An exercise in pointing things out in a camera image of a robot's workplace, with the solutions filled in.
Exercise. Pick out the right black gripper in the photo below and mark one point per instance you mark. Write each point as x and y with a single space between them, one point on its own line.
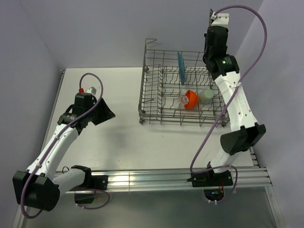
204 34

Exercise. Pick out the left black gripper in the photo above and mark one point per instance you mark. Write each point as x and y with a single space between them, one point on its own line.
105 113

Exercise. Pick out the teal scalloped plate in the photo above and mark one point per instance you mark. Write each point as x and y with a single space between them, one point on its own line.
181 67

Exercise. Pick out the light green cup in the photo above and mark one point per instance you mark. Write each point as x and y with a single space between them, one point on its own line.
206 96

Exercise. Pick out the orange plastic bowl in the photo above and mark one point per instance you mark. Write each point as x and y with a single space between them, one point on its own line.
193 100

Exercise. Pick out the clear drinking glass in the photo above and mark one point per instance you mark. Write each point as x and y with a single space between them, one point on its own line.
182 102

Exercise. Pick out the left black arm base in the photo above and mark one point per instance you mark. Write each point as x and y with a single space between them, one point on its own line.
86 195

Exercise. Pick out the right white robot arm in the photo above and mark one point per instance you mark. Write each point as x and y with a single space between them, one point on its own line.
245 129

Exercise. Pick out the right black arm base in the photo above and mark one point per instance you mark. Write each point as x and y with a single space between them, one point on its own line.
211 179

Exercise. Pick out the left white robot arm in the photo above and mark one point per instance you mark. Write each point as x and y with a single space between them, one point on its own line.
37 186

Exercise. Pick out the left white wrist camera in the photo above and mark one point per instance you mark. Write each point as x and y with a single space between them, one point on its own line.
92 90

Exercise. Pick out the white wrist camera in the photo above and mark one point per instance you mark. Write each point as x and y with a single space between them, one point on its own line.
220 19
92 90

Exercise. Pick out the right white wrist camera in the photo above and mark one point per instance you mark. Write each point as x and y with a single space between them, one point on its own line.
220 19

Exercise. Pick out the grey wire dish rack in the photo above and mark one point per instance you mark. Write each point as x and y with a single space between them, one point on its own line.
161 86

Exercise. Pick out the aluminium mounting rail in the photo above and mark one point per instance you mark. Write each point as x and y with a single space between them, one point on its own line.
249 175

